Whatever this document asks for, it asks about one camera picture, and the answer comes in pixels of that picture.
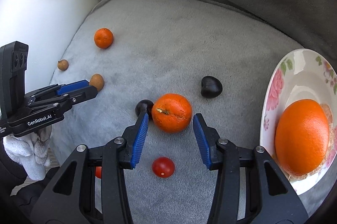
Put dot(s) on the large orange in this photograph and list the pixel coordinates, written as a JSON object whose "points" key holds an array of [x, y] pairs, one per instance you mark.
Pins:
{"points": [[302, 137]]}

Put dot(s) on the small mandarin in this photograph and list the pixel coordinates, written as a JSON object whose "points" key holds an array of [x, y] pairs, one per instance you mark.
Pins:
{"points": [[103, 38], [172, 113]]}

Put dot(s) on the floral white plate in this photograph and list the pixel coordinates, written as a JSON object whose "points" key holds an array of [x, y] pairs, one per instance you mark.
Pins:
{"points": [[301, 74]]}

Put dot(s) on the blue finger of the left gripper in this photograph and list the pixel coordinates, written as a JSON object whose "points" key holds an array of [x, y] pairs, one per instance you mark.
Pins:
{"points": [[81, 96], [75, 86]]}

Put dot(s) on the dark plum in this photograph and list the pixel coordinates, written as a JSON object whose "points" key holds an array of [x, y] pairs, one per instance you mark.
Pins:
{"points": [[144, 106], [211, 87]]}

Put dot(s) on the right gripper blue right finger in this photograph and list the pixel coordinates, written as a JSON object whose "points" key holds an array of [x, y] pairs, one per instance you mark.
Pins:
{"points": [[250, 188]]}

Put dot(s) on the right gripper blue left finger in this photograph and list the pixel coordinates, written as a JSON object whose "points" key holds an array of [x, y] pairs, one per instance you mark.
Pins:
{"points": [[75, 195]]}

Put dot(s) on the red cherry tomato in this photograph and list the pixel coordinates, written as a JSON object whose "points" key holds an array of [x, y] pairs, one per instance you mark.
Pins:
{"points": [[163, 167], [98, 172]]}

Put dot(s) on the light grey towel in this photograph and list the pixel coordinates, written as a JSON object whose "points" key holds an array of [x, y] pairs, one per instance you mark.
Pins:
{"points": [[161, 47]]}

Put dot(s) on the left white gloved hand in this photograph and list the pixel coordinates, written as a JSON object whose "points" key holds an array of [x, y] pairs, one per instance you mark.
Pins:
{"points": [[30, 151]]}

